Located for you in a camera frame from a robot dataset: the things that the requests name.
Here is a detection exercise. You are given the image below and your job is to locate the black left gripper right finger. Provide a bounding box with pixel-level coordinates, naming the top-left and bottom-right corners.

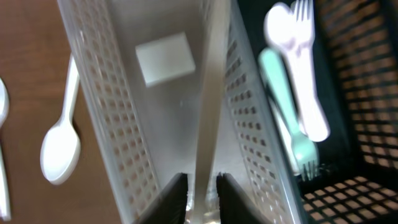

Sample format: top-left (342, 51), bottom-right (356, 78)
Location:
top-left (216, 173), bottom-right (271, 224)

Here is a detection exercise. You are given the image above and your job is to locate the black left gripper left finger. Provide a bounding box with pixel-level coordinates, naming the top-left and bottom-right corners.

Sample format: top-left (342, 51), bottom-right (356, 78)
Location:
top-left (134, 173), bottom-right (188, 224)

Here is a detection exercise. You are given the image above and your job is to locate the mint green plastic fork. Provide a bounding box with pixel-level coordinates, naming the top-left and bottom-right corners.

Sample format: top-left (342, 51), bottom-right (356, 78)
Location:
top-left (258, 48), bottom-right (319, 181)

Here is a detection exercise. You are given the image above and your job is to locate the white plastic spoon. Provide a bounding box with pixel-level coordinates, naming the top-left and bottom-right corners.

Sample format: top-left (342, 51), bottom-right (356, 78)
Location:
top-left (264, 2), bottom-right (330, 142)
top-left (190, 0), bottom-right (231, 224)
top-left (40, 55), bottom-right (81, 185)

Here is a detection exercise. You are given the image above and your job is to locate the white plastic spoon bowl up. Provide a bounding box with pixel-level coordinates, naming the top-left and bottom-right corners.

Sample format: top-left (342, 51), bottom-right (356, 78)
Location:
top-left (0, 77), bottom-right (12, 222)

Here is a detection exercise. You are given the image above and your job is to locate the white label in basket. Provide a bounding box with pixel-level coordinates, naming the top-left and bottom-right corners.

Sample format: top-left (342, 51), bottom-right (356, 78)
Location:
top-left (135, 32), bottom-right (196, 87)

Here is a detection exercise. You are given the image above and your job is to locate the clear perforated plastic basket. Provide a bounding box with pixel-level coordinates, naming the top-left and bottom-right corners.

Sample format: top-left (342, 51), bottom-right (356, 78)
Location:
top-left (58, 0), bottom-right (302, 223)

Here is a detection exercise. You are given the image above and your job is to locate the dark green perforated basket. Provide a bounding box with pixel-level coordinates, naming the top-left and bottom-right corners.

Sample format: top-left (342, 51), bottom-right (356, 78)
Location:
top-left (238, 0), bottom-right (398, 224)

